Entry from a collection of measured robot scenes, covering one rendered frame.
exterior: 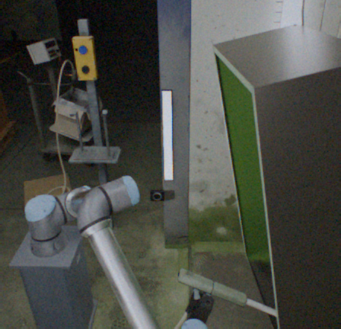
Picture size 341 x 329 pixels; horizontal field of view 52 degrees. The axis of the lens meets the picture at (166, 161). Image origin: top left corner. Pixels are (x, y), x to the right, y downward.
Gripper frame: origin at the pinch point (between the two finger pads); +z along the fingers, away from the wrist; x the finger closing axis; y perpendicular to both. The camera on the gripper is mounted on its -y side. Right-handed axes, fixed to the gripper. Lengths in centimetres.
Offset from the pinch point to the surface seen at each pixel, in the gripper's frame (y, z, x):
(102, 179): 45, 108, -72
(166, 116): -30, 91, -43
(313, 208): -62, -11, 14
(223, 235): 47, 99, 29
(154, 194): 28, 90, -31
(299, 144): -81, -13, -2
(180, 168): 3, 95, -22
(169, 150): -8, 91, -33
